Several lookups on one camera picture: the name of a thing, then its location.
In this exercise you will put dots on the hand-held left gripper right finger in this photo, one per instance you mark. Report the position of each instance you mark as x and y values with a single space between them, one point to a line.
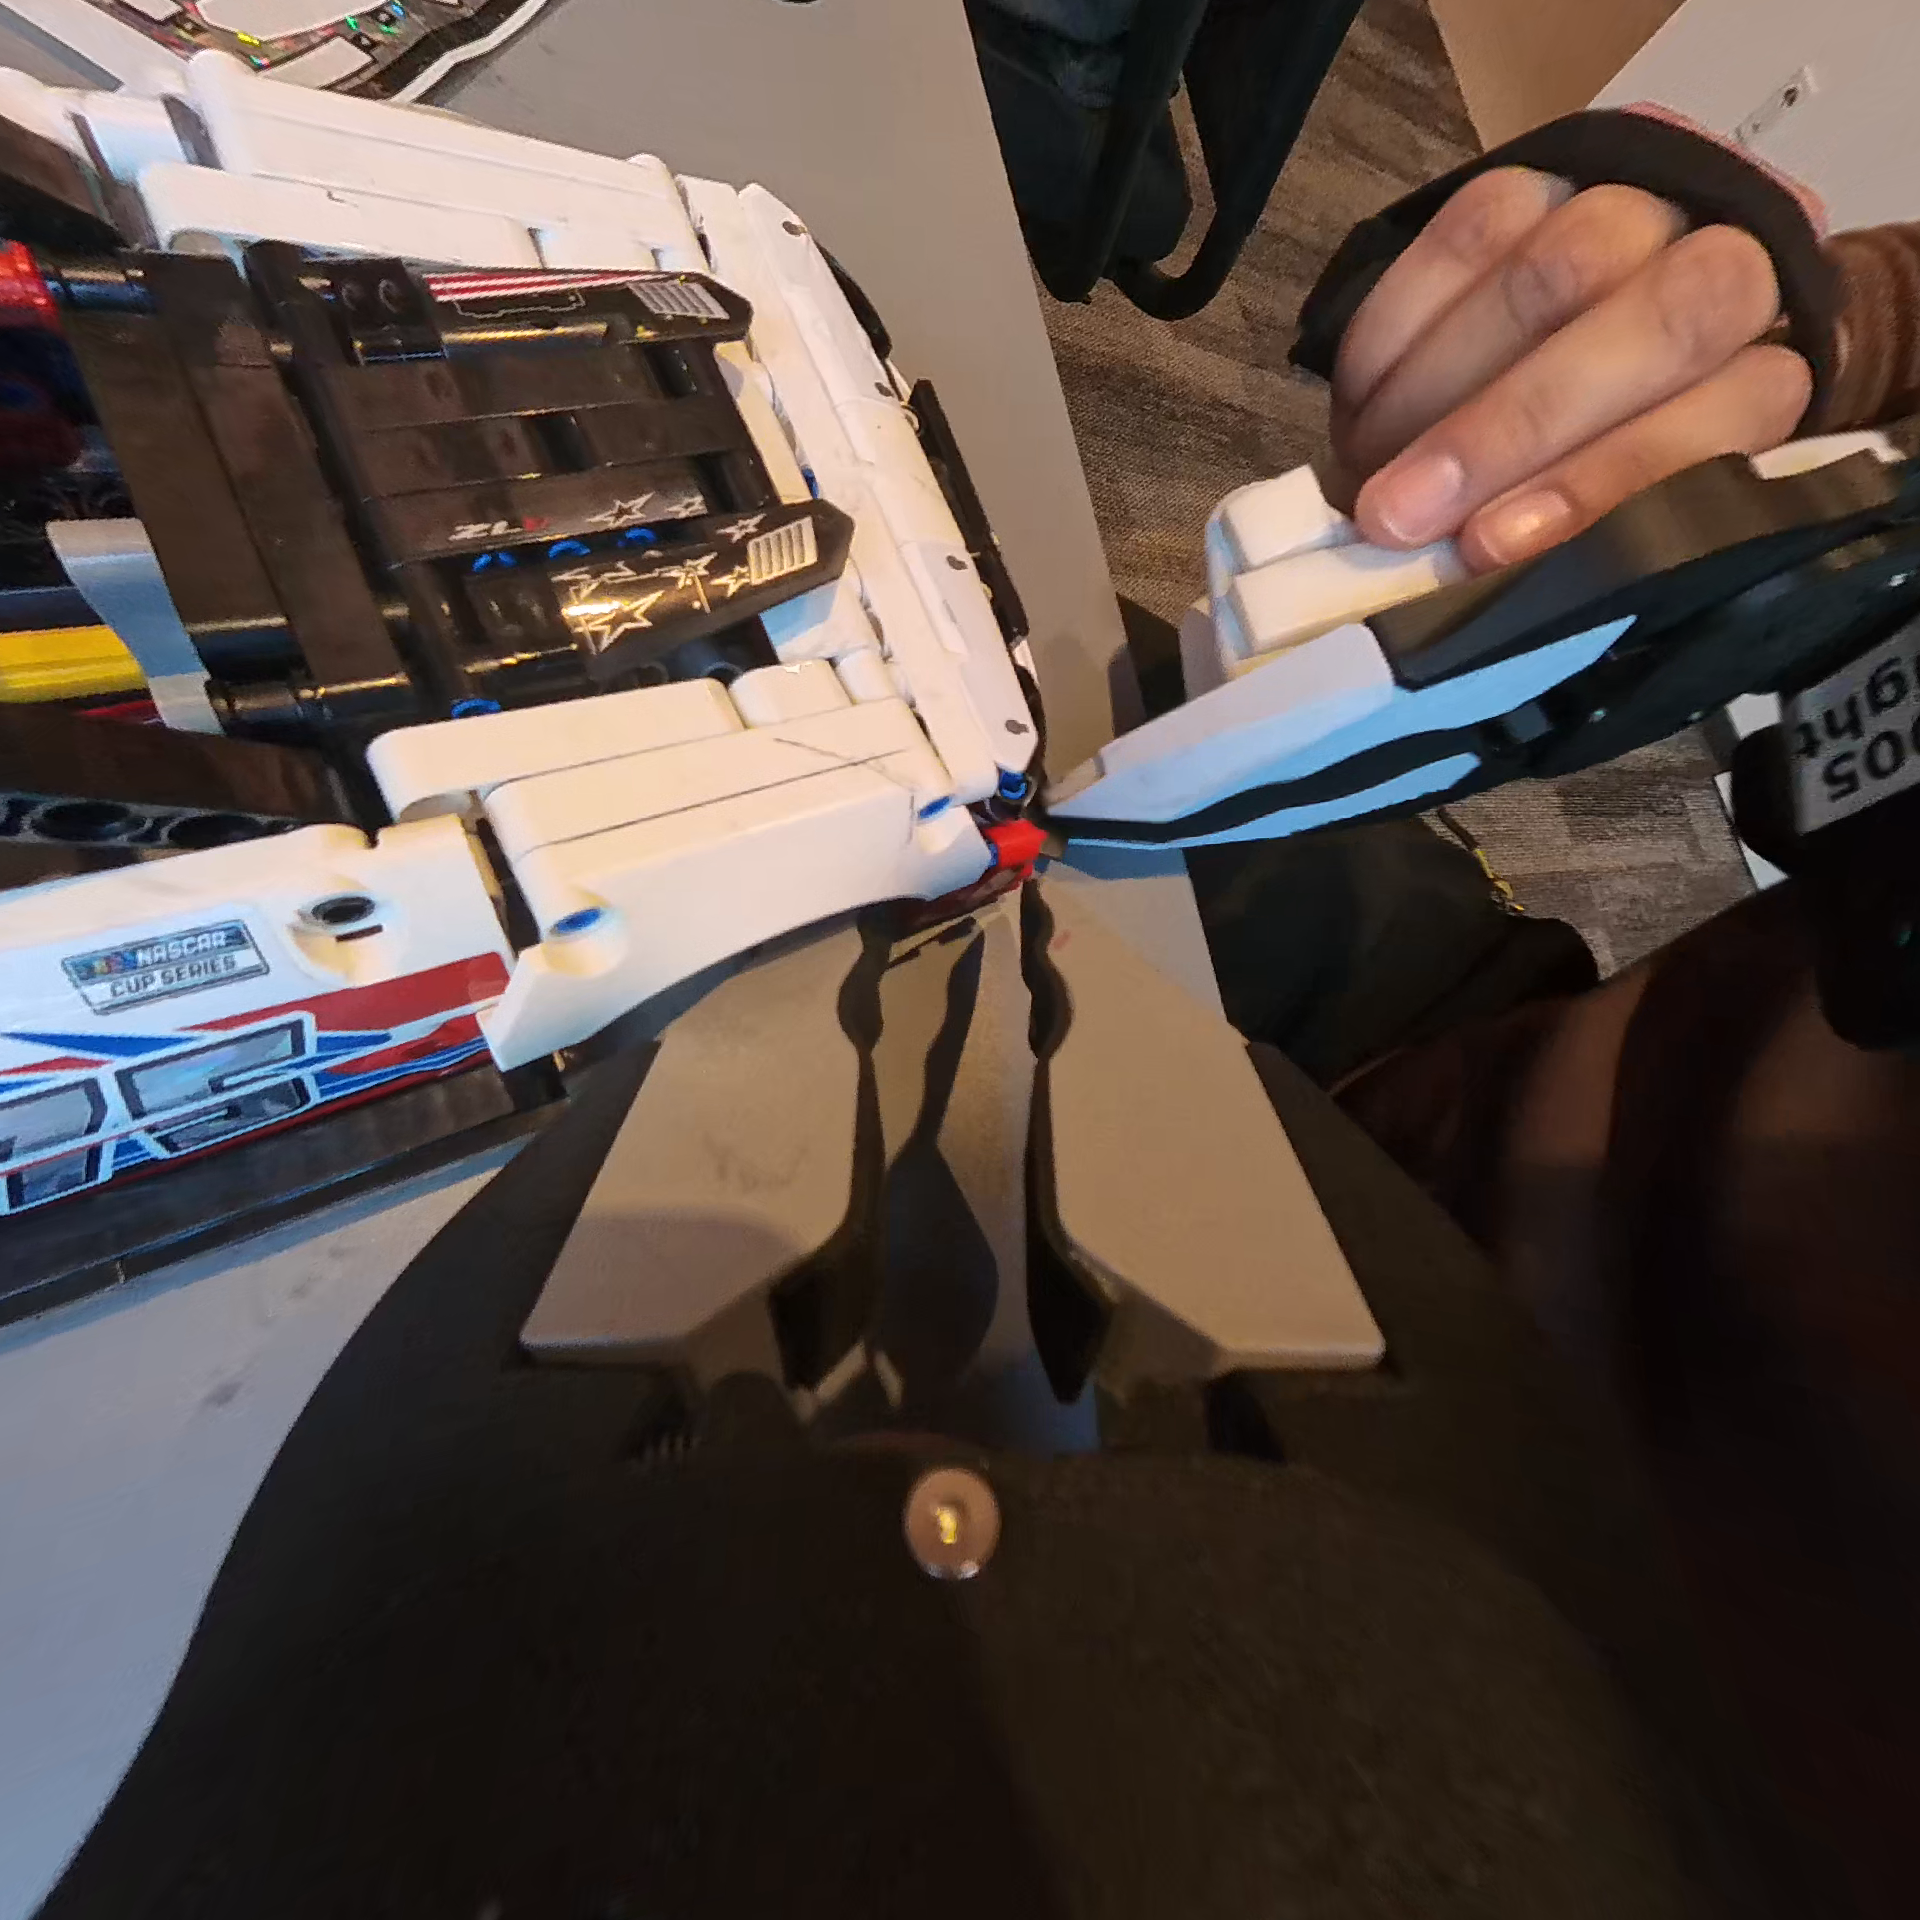
1186 1184

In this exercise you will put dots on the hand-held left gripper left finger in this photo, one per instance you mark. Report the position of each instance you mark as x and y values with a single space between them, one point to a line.
706 1184

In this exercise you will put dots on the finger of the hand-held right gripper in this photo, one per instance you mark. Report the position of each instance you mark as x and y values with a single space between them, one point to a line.
1277 733
1349 812

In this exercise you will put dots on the white brick race car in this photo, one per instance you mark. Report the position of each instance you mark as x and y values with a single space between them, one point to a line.
675 795

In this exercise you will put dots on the person's right forearm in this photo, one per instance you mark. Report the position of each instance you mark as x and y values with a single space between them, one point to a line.
1882 323

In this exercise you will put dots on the person's right hand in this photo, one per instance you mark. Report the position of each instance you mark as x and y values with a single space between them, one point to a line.
1575 345

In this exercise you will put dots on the white cabinet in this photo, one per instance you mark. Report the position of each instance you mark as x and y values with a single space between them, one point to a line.
1799 60

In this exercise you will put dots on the cardboard box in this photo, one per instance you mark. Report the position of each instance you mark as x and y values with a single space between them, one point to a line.
1546 52

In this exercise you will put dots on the person's brown garment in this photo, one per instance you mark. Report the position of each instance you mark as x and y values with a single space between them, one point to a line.
1725 1275

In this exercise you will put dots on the holographic sticker sheet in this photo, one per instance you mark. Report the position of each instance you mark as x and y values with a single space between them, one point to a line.
301 36

